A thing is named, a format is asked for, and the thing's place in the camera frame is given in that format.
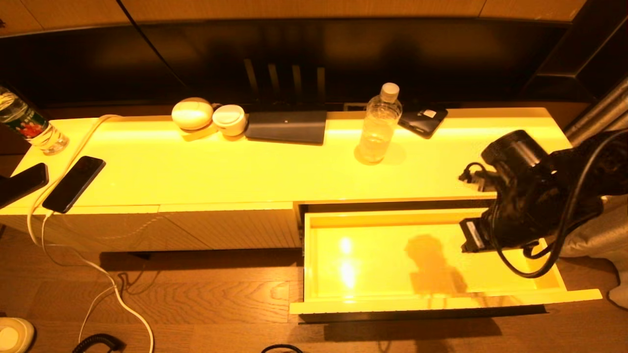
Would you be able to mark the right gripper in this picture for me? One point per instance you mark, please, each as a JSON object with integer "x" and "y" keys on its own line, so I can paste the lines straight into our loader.
{"x": 517, "y": 225}

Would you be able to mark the cream white ribbed drawer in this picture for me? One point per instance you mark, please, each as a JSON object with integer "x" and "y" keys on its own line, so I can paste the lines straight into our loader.
{"x": 373, "y": 264}

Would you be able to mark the clear bottle with white cap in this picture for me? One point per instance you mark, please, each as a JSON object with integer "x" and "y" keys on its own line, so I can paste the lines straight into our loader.
{"x": 379, "y": 131}

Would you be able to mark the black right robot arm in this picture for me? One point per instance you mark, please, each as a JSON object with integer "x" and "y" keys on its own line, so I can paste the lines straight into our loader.
{"x": 515, "y": 152}

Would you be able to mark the white low tv cabinet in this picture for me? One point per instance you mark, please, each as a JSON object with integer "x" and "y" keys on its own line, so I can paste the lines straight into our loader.
{"x": 221, "y": 166}

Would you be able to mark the black box with white label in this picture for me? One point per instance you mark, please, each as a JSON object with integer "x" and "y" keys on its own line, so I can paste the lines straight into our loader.
{"x": 475, "y": 236}

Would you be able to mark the black device with white sticker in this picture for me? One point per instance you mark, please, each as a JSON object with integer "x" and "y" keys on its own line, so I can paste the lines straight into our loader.
{"x": 422, "y": 124}

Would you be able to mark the grey pleated curtain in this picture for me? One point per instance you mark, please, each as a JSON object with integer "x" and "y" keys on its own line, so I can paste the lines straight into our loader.
{"x": 601, "y": 110}

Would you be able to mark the dark grey router with antennas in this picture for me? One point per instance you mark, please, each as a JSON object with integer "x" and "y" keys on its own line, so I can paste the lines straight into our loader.
{"x": 287, "y": 127}

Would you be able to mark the white round jar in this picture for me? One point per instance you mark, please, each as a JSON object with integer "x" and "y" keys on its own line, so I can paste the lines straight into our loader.
{"x": 229, "y": 119}

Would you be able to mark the white oval device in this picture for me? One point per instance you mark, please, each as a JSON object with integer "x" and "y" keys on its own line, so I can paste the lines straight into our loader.
{"x": 192, "y": 114}

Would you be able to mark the black television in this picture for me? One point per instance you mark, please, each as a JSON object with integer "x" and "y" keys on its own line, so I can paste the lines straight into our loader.
{"x": 196, "y": 59}

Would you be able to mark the black smartphone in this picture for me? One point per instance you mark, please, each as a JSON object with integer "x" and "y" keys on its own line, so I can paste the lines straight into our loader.
{"x": 72, "y": 185}
{"x": 20, "y": 185}

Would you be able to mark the water bottle with colourful label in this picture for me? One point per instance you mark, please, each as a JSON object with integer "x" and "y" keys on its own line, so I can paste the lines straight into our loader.
{"x": 32, "y": 128}

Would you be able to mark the dark wooden wall cabinet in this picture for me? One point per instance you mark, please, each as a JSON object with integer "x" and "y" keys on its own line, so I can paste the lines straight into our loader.
{"x": 588, "y": 49}

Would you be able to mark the wall socket plate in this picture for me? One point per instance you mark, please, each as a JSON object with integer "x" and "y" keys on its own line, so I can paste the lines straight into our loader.
{"x": 354, "y": 107}

